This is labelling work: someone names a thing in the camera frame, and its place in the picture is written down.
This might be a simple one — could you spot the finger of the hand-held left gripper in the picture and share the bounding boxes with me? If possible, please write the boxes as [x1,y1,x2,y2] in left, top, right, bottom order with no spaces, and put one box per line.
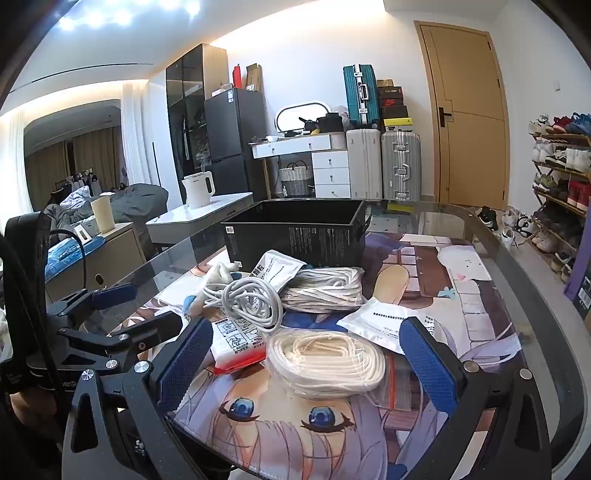
[55,282,139,324]
[58,310,183,370]

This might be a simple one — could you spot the white electric kettle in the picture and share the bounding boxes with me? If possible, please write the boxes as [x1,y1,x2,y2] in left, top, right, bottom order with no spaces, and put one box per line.
[181,171,215,208]

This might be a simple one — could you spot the printed cartoon desk mat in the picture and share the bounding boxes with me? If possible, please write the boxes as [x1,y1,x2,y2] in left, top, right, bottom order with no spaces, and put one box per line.
[139,231,532,480]

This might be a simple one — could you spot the wicker basket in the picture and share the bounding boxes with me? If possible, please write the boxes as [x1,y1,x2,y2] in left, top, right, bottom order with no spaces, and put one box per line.
[278,161,315,197]

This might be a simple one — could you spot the flat white cord bundle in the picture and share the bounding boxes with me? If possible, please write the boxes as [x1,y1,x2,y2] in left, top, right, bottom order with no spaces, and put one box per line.
[279,265,368,317]

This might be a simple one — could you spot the wooden shoe rack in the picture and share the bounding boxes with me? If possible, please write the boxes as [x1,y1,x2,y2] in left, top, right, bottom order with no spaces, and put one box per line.
[529,113,591,282]

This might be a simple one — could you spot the black refrigerator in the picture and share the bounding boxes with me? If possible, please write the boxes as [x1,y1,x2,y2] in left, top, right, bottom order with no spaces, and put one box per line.
[204,88,269,201]

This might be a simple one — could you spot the white power cable bundle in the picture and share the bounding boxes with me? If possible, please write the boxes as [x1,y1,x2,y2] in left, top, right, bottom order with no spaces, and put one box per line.
[185,262,284,330]

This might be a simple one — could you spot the group of white sneakers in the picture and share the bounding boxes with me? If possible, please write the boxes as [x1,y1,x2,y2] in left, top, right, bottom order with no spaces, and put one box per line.
[500,209,536,250]

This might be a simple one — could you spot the light patterned floor rug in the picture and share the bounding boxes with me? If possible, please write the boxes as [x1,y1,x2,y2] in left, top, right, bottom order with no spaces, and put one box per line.
[369,203,416,234]

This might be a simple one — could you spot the grey bean bag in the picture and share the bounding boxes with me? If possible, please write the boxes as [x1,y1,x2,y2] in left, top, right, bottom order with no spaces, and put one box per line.
[111,184,169,222]

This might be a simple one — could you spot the dark glass cabinet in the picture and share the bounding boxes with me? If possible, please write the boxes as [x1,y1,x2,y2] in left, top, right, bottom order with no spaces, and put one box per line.
[165,44,229,195]

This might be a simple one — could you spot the teal suitcase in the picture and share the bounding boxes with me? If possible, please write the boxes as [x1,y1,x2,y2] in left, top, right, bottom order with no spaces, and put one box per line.
[342,65,382,130]

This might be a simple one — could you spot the white suitcase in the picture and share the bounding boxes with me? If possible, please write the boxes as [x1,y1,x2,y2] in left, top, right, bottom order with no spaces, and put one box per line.
[346,128,384,200]

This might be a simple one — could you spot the red and white packet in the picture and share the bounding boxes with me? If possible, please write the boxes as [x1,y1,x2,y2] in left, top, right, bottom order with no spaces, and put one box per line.
[210,318,269,370]

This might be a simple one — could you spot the person's left forearm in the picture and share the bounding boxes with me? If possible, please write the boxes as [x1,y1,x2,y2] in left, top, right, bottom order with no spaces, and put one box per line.
[0,392,65,480]

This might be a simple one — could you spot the oval mirror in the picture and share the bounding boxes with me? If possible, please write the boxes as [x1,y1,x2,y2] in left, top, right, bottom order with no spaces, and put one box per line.
[276,102,329,134]

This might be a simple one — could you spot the beige wooden cabinet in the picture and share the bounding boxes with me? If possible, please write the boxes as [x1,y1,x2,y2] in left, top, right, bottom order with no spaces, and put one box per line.
[44,222,148,305]

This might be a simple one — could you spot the white rope coil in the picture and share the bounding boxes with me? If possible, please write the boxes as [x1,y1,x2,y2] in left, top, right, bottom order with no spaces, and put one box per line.
[265,329,409,411]

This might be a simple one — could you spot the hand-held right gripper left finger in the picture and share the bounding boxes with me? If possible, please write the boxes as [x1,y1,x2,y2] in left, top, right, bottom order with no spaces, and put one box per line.
[62,316,215,480]

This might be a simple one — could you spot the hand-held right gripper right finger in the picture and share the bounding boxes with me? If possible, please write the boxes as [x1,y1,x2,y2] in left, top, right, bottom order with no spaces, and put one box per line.
[398,316,552,480]

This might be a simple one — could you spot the white sheer curtain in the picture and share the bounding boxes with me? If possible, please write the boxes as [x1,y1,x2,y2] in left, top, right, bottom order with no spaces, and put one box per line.
[120,80,158,185]

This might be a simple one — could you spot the silver suitcase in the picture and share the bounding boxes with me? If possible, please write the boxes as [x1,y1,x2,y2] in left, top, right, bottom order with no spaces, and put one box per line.
[381,129,422,201]

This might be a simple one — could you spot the beige paper bin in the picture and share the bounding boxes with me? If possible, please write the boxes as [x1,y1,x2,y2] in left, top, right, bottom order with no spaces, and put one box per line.
[90,196,116,234]

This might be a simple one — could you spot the white printed sachet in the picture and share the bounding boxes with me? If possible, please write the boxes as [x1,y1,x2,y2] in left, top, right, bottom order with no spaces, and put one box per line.
[248,249,308,294]

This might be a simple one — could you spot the white dressing desk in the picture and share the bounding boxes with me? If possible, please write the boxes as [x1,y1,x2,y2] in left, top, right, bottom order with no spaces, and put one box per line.
[249,133,352,200]

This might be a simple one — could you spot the black cardboard box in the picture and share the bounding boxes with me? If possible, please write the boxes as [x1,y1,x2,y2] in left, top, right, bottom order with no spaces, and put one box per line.
[221,199,372,269]

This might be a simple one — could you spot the brown curtains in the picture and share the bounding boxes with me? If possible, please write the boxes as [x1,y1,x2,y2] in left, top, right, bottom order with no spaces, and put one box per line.
[25,127,121,208]

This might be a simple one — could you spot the wooden door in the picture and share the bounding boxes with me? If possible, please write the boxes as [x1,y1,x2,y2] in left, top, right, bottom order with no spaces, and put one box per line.
[414,21,511,210]

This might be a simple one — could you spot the pile of clothes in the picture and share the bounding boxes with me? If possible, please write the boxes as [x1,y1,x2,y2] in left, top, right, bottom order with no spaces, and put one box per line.
[44,189,93,232]

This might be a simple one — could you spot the purple box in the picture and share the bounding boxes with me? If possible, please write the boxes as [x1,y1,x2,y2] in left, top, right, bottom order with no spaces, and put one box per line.
[563,265,591,319]

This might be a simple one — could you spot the white foil packet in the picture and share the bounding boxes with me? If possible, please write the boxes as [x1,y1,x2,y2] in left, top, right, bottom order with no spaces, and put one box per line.
[336,298,439,356]

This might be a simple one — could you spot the white side table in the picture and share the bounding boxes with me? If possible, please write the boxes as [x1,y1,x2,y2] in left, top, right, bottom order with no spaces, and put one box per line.
[146,191,254,245]

